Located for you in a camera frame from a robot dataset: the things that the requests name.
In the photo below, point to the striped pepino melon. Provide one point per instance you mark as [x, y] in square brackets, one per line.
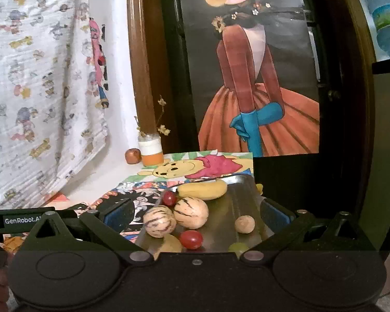
[159, 222]
[190, 213]

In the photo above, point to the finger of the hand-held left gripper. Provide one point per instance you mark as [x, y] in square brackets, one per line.
[66, 214]

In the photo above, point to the yellow banana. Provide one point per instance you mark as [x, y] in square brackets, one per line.
[204, 190]

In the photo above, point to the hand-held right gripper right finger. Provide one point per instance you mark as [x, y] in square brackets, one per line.
[273, 216]

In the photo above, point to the small brown round fruit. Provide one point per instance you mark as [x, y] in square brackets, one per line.
[245, 224]
[169, 244]

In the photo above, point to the wall poster orange dress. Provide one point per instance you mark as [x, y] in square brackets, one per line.
[263, 120]

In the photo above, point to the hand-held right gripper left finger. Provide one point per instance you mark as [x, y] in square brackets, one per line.
[122, 216]

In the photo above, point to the dark grey cabinet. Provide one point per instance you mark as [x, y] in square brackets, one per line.
[388, 136]

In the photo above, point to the white and orange jar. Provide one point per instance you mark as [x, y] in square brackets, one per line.
[151, 156]

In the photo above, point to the dried yellow flower sprig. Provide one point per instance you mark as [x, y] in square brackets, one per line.
[164, 129]

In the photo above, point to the small green grape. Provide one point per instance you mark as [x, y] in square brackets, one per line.
[238, 248]

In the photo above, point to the small red apple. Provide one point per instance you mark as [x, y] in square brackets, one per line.
[133, 156]

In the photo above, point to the red cherry tomato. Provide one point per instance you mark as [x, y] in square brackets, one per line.
[191, 239]
[169, 199]

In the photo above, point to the pink cartoon figure sticker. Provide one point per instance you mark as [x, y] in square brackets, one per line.
[97, 55]

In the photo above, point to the wooden door frame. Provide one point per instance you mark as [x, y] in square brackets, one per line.
[143, 55]

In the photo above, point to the printed white blanket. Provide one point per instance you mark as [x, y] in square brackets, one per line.
[35, 87]

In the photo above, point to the metal tray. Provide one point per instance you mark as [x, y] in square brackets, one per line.
[227, 208]

